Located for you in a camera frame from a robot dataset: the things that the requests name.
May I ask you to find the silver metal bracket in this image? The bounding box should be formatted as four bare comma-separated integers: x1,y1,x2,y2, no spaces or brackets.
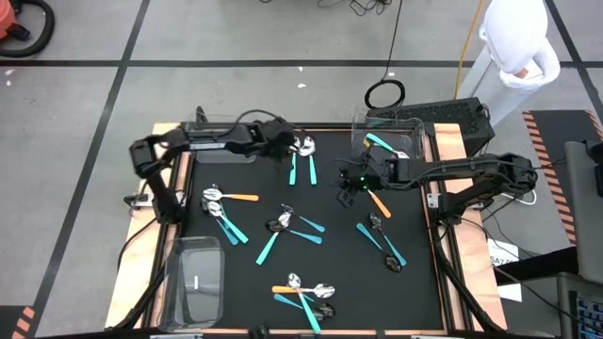
426,191,448,212
123,192,155,211

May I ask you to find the grey equipment case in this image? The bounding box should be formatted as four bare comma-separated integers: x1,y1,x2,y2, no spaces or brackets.
563,139,603,286

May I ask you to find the person in white suit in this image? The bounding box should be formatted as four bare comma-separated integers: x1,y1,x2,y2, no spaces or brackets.
456,0,562,127

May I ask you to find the clear plastic bin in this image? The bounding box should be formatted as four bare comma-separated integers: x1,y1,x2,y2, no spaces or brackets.
350,112,426,162
184,111,259,166
158,235,226,333

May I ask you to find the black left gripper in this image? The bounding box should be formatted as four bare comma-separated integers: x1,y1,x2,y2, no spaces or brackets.
252,117,301,166

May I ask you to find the orange vacuum cleaner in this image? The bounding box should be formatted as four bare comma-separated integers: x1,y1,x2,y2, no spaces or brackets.
0,0,21,41

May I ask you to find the black floor cable tangle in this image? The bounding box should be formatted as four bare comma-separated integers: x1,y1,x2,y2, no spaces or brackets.
258,0,395,16

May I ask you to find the white paper label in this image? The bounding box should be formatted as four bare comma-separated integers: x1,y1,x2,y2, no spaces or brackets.
487,238,520,268

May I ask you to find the green handle silver spoon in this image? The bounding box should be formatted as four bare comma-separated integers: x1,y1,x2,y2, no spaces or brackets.
287,272,322,334
287,136,302,186
255,211,293,266
301,136,318,186
206,201,250,245
366,132,411,160

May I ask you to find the black vacuum hose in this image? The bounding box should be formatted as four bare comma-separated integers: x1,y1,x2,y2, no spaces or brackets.
0,0,57,59

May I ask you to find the yellow hanging cable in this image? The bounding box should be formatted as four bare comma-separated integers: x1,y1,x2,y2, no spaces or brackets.
453,0,486,101

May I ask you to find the white paper sheet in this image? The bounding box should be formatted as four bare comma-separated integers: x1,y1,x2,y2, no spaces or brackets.
497,282,523,302

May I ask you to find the hazard striped floor mat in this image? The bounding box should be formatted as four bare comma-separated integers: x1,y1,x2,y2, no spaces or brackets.
521,109,603,247

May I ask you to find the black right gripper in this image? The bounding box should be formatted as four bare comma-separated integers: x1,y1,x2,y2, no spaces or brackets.
336,149,401,209

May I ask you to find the black computer case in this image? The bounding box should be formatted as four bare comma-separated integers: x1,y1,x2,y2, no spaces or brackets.
366,97,497,160

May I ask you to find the grey machine blue keypad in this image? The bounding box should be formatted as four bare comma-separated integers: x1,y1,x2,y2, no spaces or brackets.
555,271,603,339

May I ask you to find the black hanging cable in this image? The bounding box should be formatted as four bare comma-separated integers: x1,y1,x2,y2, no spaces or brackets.
364,0,407,111

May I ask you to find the black device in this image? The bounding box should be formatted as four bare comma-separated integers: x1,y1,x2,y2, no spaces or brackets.
585,139,603,199

